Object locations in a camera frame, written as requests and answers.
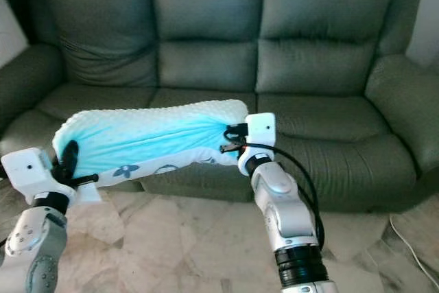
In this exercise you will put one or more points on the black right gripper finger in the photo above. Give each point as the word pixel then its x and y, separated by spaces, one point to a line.
pixel 68 161
pixel 86 181
pixel 225 130

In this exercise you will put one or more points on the teal dotted minky pillow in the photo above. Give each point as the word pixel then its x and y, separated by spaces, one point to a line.
pixel 144 135

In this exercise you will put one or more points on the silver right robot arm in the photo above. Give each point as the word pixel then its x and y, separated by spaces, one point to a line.
pixel 288 217

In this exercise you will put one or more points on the dark green leather sofa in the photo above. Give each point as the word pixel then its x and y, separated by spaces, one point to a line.
pixel 212 46

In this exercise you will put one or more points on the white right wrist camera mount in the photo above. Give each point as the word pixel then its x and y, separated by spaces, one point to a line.
pixel 260 128

